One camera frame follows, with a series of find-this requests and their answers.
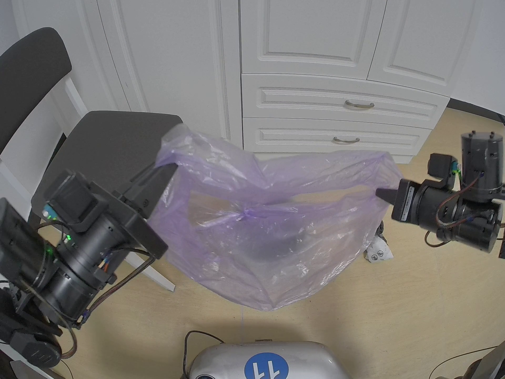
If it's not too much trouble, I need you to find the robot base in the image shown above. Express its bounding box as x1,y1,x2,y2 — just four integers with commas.
189,341,350,379

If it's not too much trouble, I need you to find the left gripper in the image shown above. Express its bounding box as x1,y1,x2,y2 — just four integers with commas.
65,164,179,287

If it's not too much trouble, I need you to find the white wardrobe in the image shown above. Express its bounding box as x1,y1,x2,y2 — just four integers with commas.
11,0,480,165

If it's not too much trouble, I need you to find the black and white wrapper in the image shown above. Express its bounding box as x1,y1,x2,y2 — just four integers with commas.
363,221,394,263

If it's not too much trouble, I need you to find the white chair dark grey seat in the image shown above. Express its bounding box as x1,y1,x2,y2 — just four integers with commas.
0,27,186,292

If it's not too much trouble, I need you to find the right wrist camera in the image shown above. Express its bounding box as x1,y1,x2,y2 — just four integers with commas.
428,153,463,190

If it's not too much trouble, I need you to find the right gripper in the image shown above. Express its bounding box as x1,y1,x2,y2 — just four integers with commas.
392,179,460,231

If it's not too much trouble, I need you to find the purple plastic bag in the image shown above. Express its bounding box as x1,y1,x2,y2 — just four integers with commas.
148,125,399,312

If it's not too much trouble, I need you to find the black cable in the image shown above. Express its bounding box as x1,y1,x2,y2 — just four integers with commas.
182,330,225,379

